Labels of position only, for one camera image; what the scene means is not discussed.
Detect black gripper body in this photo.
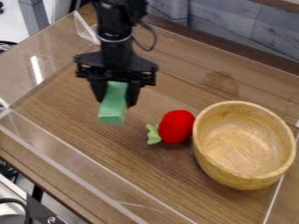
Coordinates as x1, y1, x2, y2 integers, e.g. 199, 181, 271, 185
74, 38, 158, 86

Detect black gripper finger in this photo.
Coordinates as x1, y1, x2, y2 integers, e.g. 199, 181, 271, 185
90, 80, 109, 102
126, 80, 141, 108

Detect green foam stick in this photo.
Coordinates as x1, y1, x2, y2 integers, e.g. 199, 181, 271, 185
98, 81, 127, 125

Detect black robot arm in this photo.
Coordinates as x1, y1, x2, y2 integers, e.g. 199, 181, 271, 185
74, 0, 159, 108

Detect brown wooden bowl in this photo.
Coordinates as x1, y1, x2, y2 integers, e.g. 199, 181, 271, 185
193, 101, 297, 191

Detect red plush strawberry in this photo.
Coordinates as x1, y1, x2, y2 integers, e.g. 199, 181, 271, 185
146, 110, 195, 144

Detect clear acrylic corner bracket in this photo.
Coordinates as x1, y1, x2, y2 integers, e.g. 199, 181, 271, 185
74, 10, 101, 46

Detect clear acrylic front wall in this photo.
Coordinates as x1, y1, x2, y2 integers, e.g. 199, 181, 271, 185
0, 105, 197, 224

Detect black cable bottom left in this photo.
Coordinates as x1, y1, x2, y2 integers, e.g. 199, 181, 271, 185
0, 197, 34, 224

